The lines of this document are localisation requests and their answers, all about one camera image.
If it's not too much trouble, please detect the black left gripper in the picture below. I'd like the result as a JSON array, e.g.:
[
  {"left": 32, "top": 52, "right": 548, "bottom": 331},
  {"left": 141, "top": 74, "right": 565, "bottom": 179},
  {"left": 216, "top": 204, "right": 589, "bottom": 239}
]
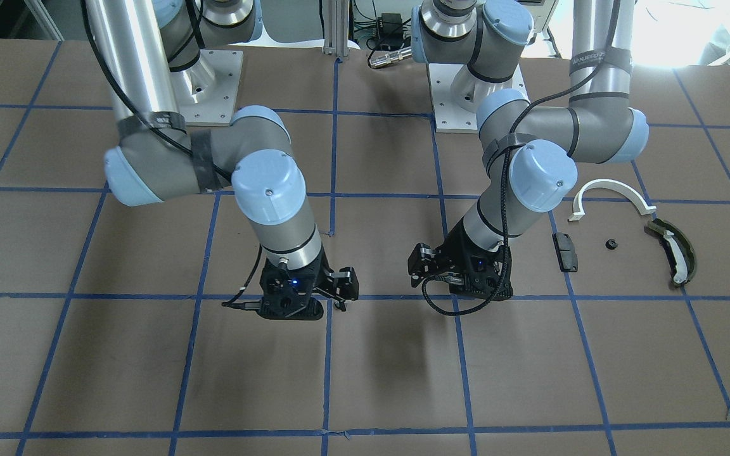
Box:
[{"left": 407, "top": 222, "right": 513, "bottom": 300}]

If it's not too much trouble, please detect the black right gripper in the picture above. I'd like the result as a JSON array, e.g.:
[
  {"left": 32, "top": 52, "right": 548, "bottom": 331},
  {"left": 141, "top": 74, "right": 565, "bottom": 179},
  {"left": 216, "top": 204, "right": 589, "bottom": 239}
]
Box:
[{"left": 259, "top": 250, "right": 360, "bottom": 320}]

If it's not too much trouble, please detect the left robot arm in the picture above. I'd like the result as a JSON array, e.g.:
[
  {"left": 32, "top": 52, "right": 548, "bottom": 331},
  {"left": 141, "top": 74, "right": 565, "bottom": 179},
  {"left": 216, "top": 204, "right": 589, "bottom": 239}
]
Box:
[{"left": 408, "top": 1, "right": 649, "bottom": 300}]

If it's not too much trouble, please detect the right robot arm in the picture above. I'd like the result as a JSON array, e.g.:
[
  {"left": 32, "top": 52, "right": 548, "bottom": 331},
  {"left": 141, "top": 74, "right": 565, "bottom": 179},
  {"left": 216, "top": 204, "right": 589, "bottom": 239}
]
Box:
[{"left": 80, "top": 1, "right": 359, "bottom": 320}]

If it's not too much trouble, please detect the black brake pad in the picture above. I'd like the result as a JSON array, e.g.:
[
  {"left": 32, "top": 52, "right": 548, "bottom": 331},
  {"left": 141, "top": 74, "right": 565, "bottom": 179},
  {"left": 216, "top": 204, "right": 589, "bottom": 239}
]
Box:
[{"left": 553, "top": 232, "right": 579, "bottom": 272}]

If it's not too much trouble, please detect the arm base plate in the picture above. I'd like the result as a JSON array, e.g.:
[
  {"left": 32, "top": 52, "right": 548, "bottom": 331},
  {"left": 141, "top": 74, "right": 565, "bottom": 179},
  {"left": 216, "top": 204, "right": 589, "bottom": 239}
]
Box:
[
  {"left": 170, "top": 50, "right": 243, "bottom": 127},
  {"left": 428, "top": 63, "right": 527, "bottom": 134}
]

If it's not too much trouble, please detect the white curved plastic bracket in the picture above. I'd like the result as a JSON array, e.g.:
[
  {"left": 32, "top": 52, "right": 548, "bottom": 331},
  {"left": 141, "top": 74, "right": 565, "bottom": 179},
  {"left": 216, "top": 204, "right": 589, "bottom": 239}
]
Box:
[{"left": 567, "top": 179, "right": 657, "bottom": 222}]

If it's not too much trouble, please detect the aluminium frame post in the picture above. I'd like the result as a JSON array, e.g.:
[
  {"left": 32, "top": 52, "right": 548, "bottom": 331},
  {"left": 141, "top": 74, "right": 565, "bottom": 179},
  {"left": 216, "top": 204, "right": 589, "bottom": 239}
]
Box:
[{"left": 321, "top": 1, "right": 352, "bottom": 61}]

